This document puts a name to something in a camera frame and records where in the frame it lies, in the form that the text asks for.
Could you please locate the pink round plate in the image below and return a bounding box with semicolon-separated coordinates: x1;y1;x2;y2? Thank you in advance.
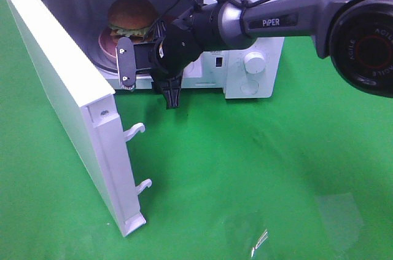
98;27;117;65

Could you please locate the burger with lettuce and cheese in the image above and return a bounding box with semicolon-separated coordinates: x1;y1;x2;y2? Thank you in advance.
107;0;158;44

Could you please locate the clear tape patch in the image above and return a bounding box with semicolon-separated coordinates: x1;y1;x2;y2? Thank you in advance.
224;211;275;259

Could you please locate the white microwave door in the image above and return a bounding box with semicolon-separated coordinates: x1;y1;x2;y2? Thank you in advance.
7;0;152;236

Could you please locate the white microwave knob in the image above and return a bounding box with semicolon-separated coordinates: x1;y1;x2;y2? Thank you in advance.
244;52;267;74

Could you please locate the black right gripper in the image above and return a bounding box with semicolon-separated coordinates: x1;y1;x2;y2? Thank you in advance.
134;18;203;109

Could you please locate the round white door button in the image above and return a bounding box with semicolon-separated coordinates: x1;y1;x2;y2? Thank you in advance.
240;80;259;95

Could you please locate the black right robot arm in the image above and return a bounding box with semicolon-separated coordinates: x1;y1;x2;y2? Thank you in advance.
134;0;392;108

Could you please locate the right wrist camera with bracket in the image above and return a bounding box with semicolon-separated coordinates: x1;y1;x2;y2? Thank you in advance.
116;37;136;91

